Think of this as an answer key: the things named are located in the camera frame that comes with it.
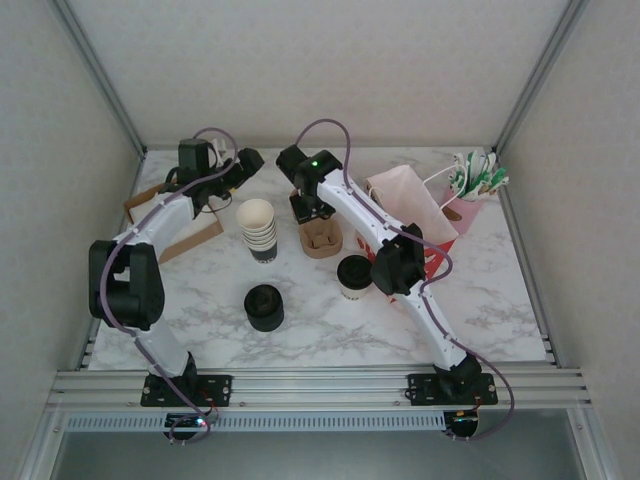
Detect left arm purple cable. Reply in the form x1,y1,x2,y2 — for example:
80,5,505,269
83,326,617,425
97,127,241,446

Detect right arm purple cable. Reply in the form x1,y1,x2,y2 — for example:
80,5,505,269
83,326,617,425
297,118,516,444

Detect black cup lid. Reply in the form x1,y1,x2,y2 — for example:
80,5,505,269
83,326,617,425
336,254,374,291

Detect red printed paper gift bag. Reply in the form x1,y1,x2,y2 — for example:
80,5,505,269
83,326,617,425
353,162,469,306

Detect stack of pulp cup carriers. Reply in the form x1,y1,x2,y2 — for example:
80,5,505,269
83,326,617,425
298,219,344,260

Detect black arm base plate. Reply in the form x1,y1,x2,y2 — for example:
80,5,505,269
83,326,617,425
407,372,500,406
139,373,234,407

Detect aluminium frame post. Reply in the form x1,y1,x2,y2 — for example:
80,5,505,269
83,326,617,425
492,0,591,154
49,0,149,156

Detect aluminium back rail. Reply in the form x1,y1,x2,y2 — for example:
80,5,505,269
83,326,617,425
142,143,497,152

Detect stack of paper cups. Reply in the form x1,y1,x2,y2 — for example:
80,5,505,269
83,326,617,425
236,198,279,266

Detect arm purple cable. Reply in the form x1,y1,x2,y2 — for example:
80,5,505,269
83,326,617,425
297,118,516,444
97,127,241,446

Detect brown cardboard tray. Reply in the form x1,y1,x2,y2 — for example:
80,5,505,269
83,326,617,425
123,172,225,265

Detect black controller board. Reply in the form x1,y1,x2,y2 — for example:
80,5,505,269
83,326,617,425
442,409,484,444
164,412,221,446

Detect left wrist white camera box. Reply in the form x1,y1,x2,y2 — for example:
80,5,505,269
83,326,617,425
208,137,237,164

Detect pink holder cup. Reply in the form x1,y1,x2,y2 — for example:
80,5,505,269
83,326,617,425
439,187,484,235

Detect stack of black cup lids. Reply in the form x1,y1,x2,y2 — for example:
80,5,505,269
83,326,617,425
243,283,285,332

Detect aluminium front rail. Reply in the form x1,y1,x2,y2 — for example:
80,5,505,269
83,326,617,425
47,368,594,409

